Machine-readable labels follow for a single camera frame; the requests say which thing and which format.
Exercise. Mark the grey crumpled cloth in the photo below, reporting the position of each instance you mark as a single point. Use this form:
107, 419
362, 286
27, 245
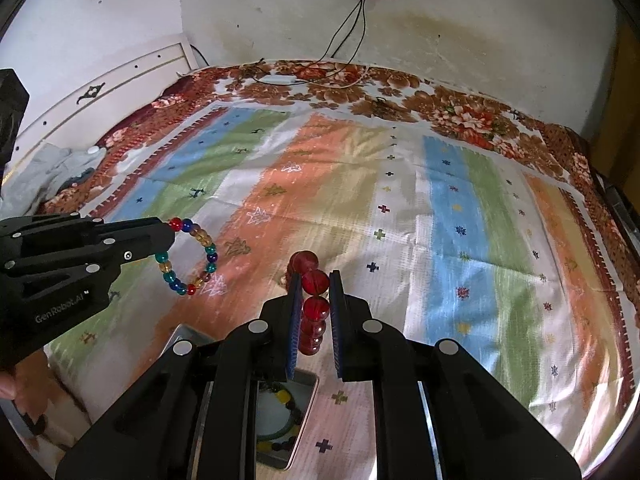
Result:
50, 171

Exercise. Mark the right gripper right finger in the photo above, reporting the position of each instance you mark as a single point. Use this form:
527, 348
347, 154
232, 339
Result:
438, 414

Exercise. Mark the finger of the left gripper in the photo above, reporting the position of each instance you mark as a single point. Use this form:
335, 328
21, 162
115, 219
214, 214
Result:
131, 240

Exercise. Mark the striped colourful blanket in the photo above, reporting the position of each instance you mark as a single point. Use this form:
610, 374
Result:
440, 239

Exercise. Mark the person's left hand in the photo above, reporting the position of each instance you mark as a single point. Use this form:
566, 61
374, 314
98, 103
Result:
8, 388

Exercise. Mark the floral red bed sheet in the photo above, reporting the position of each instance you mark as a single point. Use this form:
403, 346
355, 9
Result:
368, 92

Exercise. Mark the white headboard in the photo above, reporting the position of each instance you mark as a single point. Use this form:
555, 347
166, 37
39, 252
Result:
120, 85

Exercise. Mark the green jade bangle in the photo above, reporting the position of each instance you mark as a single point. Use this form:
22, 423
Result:
285, 397

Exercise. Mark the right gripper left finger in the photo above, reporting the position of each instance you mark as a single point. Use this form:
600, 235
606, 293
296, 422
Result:
192, 414

